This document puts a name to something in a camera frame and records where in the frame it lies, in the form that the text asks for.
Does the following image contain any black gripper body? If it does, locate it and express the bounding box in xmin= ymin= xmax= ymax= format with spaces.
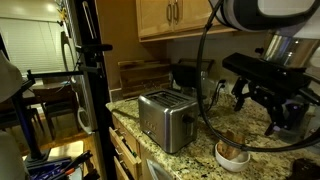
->
xmin=248 ymin=82 xmax=309 ymax=130

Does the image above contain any toasted bread slice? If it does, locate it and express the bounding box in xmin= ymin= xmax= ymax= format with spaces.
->
xmin=223 ymin=129 xmax=247 ymax=160

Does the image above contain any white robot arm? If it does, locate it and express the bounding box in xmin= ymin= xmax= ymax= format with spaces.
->
xmin=209 ymin=0 xmax=320 ymax=135

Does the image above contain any stainless steel two-slot toaster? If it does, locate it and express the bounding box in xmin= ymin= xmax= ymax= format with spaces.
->
xmin=138 ymin=89 xmax=198 ymax=154

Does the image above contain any black coffee maker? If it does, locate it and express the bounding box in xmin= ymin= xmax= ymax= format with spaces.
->
xmin=171 ymin=58 xmax=214 ymax=97

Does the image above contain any white ceramic bowl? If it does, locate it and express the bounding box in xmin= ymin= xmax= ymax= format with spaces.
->
xmin=214 ymin=145 xmax=251 ymax=172

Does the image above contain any wooden cutting board stack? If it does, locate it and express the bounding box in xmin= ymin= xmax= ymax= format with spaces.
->
xmin=118 ymin=59 xmax=171 ymax=99

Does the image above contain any open wooden drawer stack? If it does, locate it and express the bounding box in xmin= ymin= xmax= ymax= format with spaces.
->
xmin=109 ymin=116 xmax=142 ymax=180

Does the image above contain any dark wooden dining chair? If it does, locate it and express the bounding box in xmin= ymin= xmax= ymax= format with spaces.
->
xmin=33 ymin=85 xmax=80 ymax=139

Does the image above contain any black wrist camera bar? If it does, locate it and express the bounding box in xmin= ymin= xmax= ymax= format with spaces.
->
xmin=222 ymin=53 xmax=311 ymax=97

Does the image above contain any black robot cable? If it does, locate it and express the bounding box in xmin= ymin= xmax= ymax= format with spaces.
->
xmin=195 ymin=0 xmax=320 ymax=153

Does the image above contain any upper wooden wall cabinet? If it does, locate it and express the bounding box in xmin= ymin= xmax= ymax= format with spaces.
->
xmin=135 ymin=0 xmax=238 ymax=43

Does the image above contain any black camera tripod stand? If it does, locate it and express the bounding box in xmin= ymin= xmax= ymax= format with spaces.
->
xmin=26 ymin=0 xmax=118 ymax=180

